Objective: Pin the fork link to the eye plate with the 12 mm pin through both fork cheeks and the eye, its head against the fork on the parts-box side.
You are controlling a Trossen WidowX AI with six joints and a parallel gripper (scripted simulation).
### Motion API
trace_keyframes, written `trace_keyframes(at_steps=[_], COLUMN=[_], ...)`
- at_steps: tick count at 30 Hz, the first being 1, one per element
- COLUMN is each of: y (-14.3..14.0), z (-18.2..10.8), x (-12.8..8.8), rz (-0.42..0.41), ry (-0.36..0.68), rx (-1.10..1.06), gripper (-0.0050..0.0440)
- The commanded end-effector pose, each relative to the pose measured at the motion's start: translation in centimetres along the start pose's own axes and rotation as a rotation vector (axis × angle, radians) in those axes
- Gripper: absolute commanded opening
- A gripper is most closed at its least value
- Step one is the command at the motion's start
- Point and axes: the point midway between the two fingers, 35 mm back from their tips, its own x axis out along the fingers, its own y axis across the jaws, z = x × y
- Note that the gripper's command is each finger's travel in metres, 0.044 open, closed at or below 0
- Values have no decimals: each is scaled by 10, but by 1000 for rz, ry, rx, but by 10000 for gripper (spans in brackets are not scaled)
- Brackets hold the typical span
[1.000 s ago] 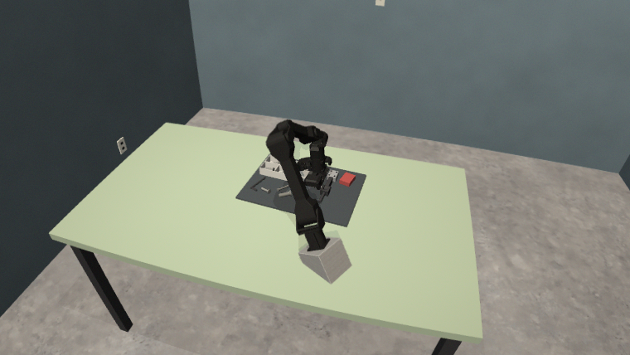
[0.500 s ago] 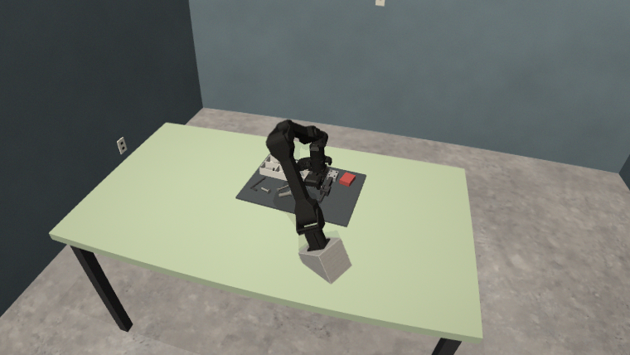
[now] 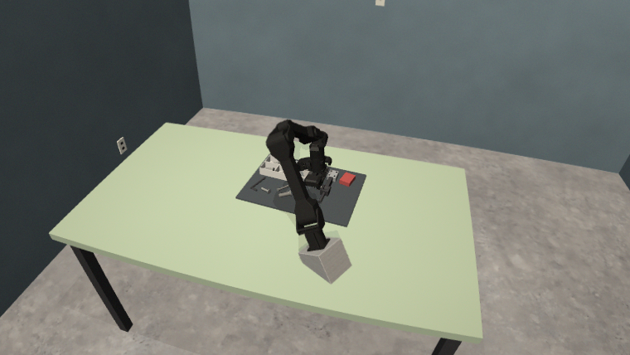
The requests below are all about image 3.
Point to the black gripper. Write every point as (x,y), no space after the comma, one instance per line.
(319,169)

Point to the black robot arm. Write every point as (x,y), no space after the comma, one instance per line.
(281,146)

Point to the white block with screws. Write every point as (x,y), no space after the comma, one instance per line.
(333,174)

